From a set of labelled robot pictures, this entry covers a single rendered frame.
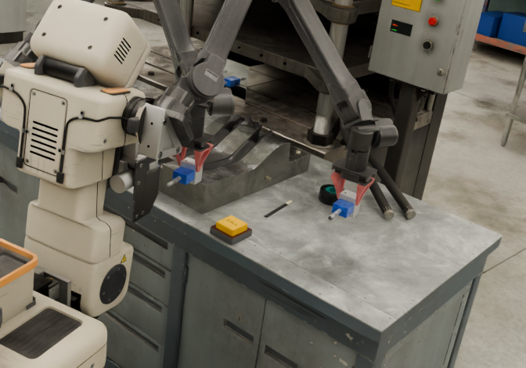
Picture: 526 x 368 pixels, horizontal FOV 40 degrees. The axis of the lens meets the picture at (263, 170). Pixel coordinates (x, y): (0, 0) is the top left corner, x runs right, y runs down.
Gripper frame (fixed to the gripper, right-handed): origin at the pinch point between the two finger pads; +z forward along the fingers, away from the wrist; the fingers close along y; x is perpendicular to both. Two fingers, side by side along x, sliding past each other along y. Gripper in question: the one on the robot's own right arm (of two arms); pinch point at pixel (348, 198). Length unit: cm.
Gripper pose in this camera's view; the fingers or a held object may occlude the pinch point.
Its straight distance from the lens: 187.8
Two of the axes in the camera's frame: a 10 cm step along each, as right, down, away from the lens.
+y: -8.5, -3.2, 4.2
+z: -1.3, 9.0, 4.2
